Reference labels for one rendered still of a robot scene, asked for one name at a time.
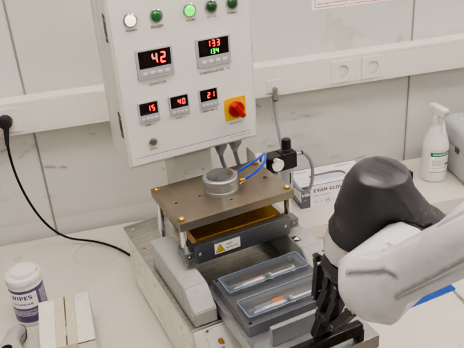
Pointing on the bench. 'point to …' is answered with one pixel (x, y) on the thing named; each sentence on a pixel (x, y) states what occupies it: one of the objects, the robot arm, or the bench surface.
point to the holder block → (253, 327)
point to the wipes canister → (25, 291)
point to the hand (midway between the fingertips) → (322, 323)
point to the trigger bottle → (436, 146)
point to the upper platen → (202, 233)
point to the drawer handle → (335, 336)
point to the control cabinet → (177, 81)
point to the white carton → (320, 184)
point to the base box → (163, 305)
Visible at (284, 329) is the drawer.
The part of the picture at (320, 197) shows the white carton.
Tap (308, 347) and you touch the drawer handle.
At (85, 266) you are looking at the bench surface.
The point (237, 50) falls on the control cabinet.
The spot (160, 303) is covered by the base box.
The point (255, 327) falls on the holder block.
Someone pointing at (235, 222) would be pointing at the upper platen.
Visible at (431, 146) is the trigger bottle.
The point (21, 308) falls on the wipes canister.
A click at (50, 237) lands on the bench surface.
